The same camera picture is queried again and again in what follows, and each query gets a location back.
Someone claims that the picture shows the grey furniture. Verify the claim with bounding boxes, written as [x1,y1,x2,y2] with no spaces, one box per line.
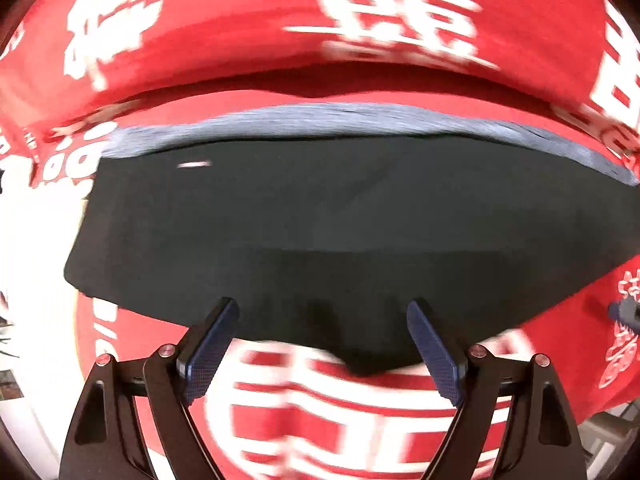
[580,402,633,480]

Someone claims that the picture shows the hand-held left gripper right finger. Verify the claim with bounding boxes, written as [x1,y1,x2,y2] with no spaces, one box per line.
[406,299,584,480]

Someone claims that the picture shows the red printed blanket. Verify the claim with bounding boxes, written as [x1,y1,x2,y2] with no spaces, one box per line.
[0,0,640,480]

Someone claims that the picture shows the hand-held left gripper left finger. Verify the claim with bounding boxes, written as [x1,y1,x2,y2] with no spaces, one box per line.
[59,298,240,480]

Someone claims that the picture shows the black pants with grey waistband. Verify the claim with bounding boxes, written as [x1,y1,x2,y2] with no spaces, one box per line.
[64,102,640,377]

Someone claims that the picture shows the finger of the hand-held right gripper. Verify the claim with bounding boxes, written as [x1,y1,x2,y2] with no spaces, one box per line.
[607,300,640,335]

